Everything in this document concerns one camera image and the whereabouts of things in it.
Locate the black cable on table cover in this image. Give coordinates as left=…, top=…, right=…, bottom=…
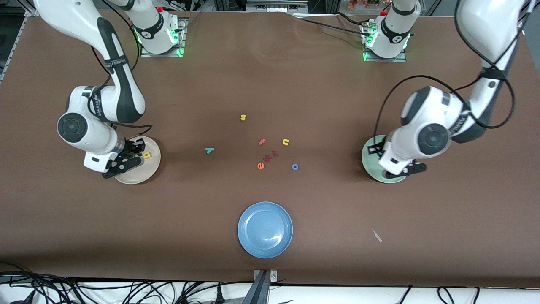
left=295, top=12, right=372, bottom=38

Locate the long black arm cable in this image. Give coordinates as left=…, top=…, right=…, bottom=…
left=90, top=0, right=141, bottom=85
left=455, top=0, right=516, bottom=129

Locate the long black left arm cable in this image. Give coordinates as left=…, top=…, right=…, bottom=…
left=455, top=0, right=516, bottom=129

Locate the grey device behind table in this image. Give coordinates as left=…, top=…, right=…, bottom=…
left=246, top=0, right=309, bottom=14

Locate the long black right arm cable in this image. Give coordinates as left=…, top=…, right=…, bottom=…
left=90, top=0, right=141, bottom=85

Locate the aluminium table frame rail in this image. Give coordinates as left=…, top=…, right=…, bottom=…
left=0, top=3, right=43, bottom=83

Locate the blue round plate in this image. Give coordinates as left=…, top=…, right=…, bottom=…
left=237, top=201, right=294, bottom=259

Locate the grey metal camera mount bracket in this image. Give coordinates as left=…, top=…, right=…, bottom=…
left=253, top=269, right=279, bottom=304

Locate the aluminium table frame corner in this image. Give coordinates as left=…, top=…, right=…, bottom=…
left=508, top=0, right=540, bottom=72

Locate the green round plate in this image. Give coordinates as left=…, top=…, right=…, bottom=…
left=361, top=135, right=408, bottom=184

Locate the brown table cover sheet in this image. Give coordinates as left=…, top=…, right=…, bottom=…
left=0, top=8, right=540, bottom=288

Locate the beige round plate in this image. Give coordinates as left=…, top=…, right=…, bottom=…
left=114, top=136, right=162, bottom=185

